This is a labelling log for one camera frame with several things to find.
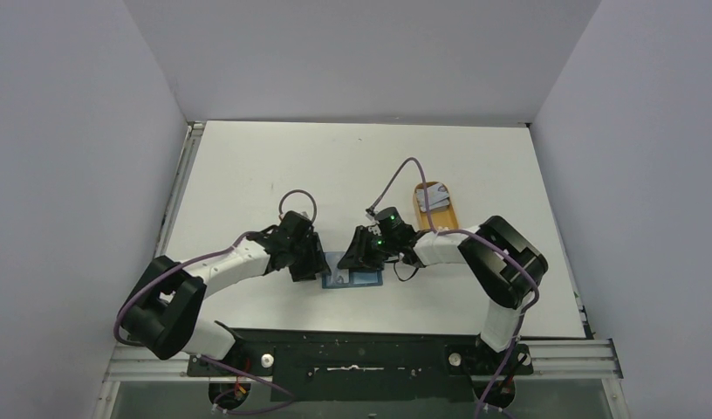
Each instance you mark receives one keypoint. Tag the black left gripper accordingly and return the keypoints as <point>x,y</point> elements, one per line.
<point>315,264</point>

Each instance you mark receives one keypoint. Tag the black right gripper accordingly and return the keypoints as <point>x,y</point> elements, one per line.
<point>363,254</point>

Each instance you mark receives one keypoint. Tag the blue leather card holder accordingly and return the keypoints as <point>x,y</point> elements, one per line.
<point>342,279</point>

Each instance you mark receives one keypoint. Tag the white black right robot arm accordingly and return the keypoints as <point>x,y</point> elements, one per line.
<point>506,265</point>

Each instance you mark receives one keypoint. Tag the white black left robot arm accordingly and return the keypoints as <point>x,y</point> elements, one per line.
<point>162,312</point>

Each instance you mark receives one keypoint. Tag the aluminium frame rail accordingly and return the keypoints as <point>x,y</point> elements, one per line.
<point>579,359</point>

